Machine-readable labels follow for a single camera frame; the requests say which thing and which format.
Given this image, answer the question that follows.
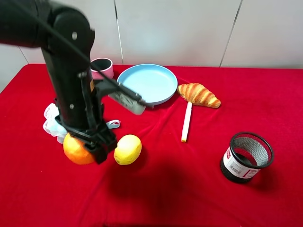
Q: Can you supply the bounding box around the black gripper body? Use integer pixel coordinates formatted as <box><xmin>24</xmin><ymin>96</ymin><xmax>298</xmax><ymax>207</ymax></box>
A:
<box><xmin>55</xmin><ymin>115</ymin><xmax>117</xmax><ymax>154</ymax></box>

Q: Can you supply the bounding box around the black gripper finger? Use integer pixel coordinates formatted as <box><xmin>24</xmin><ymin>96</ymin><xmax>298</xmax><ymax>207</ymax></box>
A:
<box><xmin>91</xmin><ymin>144</ymin><xmax>114</xmax><ymax>164</ymax></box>

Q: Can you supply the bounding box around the orange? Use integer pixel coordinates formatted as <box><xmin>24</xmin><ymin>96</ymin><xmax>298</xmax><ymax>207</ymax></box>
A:
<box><xmin>63</xmin><ymin>133</ymin><xmax>95</xmax><ymax>165</ymax></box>

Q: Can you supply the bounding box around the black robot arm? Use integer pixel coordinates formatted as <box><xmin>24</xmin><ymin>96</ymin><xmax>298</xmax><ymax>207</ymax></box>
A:
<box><xmin>0</xmin><ymin>0</ymin><xmax>120</xmax><ymax>163</ymax></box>

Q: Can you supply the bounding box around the yellow lemon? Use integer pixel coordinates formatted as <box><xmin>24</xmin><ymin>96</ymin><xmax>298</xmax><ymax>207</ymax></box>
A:
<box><xmin>114</xmin><ymin>134</ymin><xmax>142</xmax><ymax>165</ymax></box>

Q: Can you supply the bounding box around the light blue bath loofah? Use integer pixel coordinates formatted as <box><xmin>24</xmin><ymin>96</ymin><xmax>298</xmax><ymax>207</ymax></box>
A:
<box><xmin>42</xmin><ymin>103</ymin><xmax>121</xmax><ymax>144</ymax></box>

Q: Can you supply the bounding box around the light blue plate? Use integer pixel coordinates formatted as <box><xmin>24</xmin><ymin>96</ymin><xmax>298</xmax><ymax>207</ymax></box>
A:
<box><xmin>117</xmin><ymin>64</ymin><xmax>178</xmax><ymax>105</ymax></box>

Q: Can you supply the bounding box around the white and yellow pen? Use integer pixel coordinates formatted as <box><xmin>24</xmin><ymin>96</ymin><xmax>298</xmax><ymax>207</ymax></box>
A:
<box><xmin>181</xmin><ymin>102</ymin><xmax>192</xmax><ymax>142</ymax></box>

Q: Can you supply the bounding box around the croissant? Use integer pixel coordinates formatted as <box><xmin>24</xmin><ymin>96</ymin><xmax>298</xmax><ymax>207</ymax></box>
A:
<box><xmin>177</xmin><ymin>83</ymin><xmax>221</xmax><ymax>108</ymax></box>

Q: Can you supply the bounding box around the red velvet tablecloth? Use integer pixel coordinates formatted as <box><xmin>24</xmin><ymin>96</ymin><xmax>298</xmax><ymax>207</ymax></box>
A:
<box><xmin>0</xmin><ymin>64</ymin><xmax>303</xmax><ymax>227</ymax></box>

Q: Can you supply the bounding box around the black mesh pen holder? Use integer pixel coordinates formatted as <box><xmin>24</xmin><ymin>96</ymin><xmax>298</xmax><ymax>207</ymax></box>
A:
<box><xmin>220</xmin><ymin>132</ymin><xmax>274</xmax><ymax>183</ymax></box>

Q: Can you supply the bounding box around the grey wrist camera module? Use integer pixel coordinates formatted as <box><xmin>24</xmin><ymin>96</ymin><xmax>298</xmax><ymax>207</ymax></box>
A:
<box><xmin>108</xmin><ymin>91</ymin><xmax>146</xmax><ymax>115</ymax></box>

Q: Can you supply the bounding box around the pink saucepan with handle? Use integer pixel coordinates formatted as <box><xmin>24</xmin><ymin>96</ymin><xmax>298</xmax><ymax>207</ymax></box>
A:
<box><xmin>91</xmin><ymin>58</ymin><xmax>114</xmax><ymax>79</ymax></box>

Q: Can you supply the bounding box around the black cable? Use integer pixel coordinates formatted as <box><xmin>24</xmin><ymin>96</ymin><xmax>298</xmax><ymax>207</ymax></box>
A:
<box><xmin>14</xmin><ymin>0</ymin><xmax>147</xmax><ymax>106</ymax></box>

